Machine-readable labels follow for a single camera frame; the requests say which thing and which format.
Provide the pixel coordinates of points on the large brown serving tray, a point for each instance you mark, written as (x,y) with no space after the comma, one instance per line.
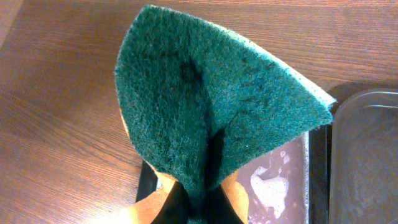
(363,181)

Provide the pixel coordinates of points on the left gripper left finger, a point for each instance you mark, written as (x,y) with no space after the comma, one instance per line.
(176,207)

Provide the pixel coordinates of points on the small black tray with water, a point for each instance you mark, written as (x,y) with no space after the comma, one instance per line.
(291,183)

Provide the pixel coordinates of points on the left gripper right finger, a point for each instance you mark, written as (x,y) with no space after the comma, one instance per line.
(217,209)

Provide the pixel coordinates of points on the green yellow sponge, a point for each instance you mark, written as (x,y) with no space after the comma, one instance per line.
(200,101)

